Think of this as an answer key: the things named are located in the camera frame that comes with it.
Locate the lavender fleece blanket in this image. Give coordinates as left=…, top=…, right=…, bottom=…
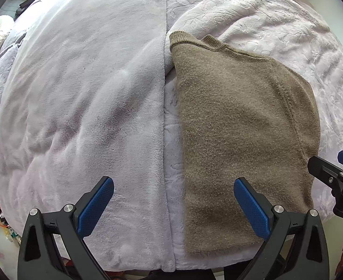
left=0, top=0, right=343, bottom=275

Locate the grey quilted headboard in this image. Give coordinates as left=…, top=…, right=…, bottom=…
left=0, top=0, right=29, bottom=16

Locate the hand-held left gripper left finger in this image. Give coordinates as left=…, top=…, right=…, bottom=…
left=18, top=176, right=114, bottom=280

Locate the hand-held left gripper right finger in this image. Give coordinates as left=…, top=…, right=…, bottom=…
left=233, top=177, right=331, bottom=280

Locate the brown knit sweater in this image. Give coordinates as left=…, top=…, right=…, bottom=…
left=169, top=31, right=320, bottom=254

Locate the dark cloth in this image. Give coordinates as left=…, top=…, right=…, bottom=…
left=18, top=0, right=43, bottom=11

